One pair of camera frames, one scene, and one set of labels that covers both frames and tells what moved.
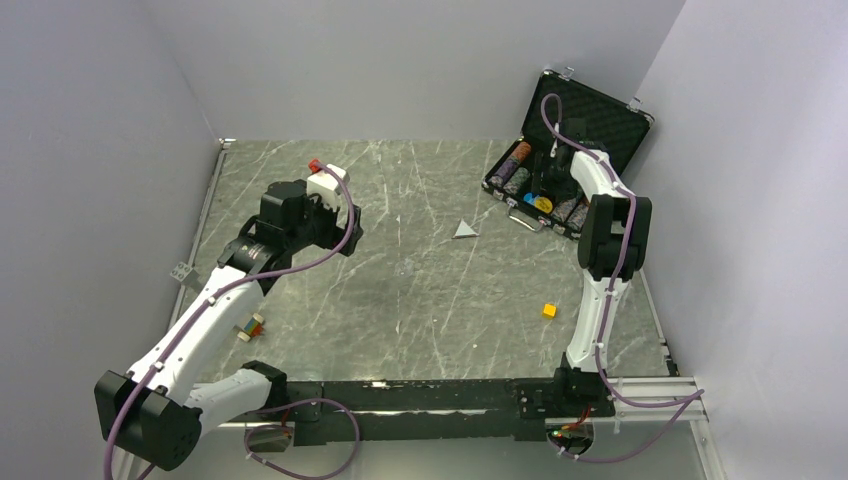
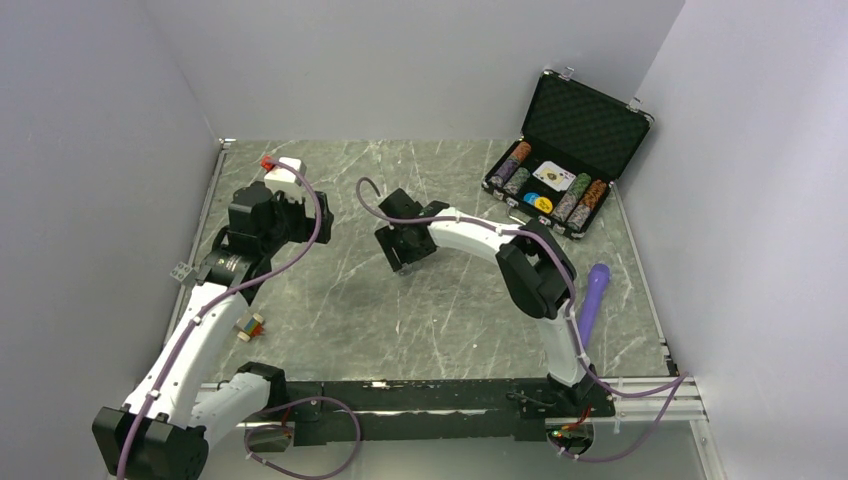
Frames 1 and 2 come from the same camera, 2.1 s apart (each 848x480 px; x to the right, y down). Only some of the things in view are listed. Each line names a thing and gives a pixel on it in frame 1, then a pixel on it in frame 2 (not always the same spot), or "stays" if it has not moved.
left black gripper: x=348 y=247 -> x=306 y=225
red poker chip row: x=521 y=153 stays
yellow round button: x=543 y=204 stays
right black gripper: x=566 y=191 -> x=387 y=240
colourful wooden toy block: x=254 y=327 stays
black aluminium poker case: x=535 y=180 stays
